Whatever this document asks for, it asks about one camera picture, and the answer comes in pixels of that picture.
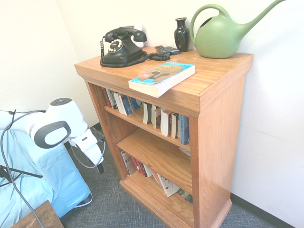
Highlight books on shelf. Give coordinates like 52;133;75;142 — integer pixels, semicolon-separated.
178;114;190;145

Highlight black spined paperback book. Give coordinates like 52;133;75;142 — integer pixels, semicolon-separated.
171;112;180;139

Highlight light blue cloth cover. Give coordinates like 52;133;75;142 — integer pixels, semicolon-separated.
0;129;90;228

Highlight dark spined book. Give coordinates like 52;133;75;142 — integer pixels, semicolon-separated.
106;89;117;110

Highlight dark red book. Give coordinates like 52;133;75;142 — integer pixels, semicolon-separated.
136;160;148;178

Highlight thick white paged book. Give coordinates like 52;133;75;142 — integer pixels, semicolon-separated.
160;108;172;137

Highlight black camera tripod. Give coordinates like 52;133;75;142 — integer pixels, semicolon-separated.
0;165;43;188

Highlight black telephone handset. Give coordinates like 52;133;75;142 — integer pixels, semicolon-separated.
104;28;147;43

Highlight dark remote control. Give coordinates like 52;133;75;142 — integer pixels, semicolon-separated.
154;45;171;54
166;46;181;56

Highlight red cover book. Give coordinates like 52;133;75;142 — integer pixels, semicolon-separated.
130;156;143;176

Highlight blue patterned book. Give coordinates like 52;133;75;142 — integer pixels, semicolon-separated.
129;96;143;112

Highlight black and white book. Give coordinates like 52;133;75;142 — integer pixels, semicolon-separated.
142;102;153;125

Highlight white book with red figures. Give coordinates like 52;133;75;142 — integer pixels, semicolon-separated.
156;173;181;198

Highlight white thin book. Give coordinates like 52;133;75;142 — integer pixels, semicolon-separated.
142;163;154;178

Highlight camouflage cover book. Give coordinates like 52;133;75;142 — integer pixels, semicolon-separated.
176;188;193;205

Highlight black rotary telephone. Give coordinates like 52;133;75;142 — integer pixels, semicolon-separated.
102;35;148;64
99;35;171;68

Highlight red spined book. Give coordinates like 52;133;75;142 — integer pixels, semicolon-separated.
102;87;112;107

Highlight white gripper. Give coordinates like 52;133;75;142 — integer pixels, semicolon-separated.
68;129;105;176

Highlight turquoise and red paperback book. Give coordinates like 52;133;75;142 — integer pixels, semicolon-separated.
128;62;196;98

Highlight white curved floor tube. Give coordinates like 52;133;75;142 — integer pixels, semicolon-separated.
73;192;93;209

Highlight black ceramic vase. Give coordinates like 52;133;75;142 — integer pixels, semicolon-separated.
174;17;190;53

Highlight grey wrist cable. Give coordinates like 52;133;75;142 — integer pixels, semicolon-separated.
0;109;106;228

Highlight blue cover paperback book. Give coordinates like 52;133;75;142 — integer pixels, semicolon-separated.
118;94;133;116

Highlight white edged paperback book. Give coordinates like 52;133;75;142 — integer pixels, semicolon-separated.
113;92;124;114

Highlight cream paperback book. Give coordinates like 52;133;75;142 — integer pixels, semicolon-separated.
151;105;161;130

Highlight green plastic watering can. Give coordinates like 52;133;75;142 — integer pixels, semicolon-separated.
189;0;289;59

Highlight oak wooden bookshelf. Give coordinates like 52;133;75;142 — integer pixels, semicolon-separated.
74;46;254;228

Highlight white cover book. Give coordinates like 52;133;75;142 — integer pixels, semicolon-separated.
120;150;133;176

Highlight leaning pale book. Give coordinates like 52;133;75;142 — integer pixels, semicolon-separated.
151;169;167;189

